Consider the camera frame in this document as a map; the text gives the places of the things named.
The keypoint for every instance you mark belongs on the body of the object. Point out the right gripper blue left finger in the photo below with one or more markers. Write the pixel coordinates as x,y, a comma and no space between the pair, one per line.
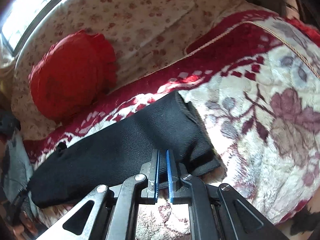
149,195

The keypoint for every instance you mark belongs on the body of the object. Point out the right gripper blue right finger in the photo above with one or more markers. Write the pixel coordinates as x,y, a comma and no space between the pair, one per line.
178,193

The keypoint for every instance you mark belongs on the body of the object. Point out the black knit pants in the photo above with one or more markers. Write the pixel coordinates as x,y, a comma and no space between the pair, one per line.
117,152

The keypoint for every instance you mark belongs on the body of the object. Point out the grey white fleece blanket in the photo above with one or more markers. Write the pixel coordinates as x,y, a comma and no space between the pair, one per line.
16,167

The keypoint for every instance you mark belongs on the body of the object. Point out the red white floral fleece blanket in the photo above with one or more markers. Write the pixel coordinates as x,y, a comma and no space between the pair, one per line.
254,82

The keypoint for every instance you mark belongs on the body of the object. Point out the red ruffled round pillow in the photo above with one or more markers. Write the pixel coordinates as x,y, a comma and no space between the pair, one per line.
72,74

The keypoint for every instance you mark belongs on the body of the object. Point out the floral beige quilt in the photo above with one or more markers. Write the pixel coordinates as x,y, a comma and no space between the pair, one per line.
146,35

